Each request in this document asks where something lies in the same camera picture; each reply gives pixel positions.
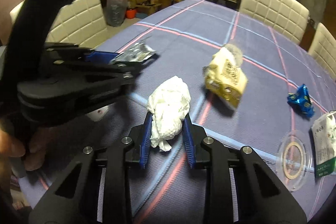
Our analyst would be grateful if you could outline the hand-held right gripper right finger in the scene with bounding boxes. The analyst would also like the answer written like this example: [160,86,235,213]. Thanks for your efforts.
[182,114,307,224]

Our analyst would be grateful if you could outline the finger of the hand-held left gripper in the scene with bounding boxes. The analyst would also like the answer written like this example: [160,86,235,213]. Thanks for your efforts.
[45,42,118,65]
[52,61,144,88]

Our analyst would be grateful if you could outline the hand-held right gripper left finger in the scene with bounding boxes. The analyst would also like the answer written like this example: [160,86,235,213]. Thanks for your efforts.
[28,112,153,224]

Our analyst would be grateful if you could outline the large silver blister pack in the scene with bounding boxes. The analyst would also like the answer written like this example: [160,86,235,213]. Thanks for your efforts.
[110,42,157,65]

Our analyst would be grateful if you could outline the white tissue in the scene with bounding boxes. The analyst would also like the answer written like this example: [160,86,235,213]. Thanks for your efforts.
[147,76,192,152]

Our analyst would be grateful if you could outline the person's left hand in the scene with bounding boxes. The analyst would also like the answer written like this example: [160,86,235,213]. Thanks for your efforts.
[0,126,61,172]

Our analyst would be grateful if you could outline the cream quilted dining chair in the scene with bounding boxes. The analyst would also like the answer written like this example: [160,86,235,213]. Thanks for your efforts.
[238,0,310,45]
[9,0,108,48]
[308,22,336,80]

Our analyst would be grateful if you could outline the clear plastic bag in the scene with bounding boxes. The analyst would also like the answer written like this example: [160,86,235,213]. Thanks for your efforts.
[106,0,128,28]

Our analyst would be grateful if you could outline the beige snack packet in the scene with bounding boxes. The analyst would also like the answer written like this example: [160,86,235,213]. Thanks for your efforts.
[203,43,248,110]

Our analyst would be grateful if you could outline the clear round plastic lid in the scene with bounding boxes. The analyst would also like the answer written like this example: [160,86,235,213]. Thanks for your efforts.
[276,130,314,191]

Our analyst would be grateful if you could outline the blue candy wrapper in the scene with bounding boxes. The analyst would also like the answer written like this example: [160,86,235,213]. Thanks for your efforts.
[287,84,315,117]

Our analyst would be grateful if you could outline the white green pouch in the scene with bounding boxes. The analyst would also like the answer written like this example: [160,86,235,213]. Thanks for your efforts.
[311,112,336,178]

